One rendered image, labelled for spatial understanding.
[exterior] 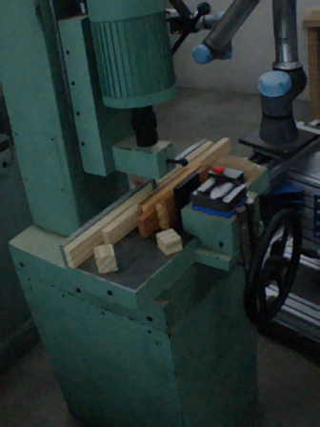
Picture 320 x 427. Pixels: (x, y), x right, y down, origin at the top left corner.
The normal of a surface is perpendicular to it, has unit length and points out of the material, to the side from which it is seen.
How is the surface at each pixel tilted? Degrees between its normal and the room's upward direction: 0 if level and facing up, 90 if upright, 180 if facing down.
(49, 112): 90
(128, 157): 90
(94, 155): 90
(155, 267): 0
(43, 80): 90
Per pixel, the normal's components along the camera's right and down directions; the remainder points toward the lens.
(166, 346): -0.59, 0.46
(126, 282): -0.14, -0.86
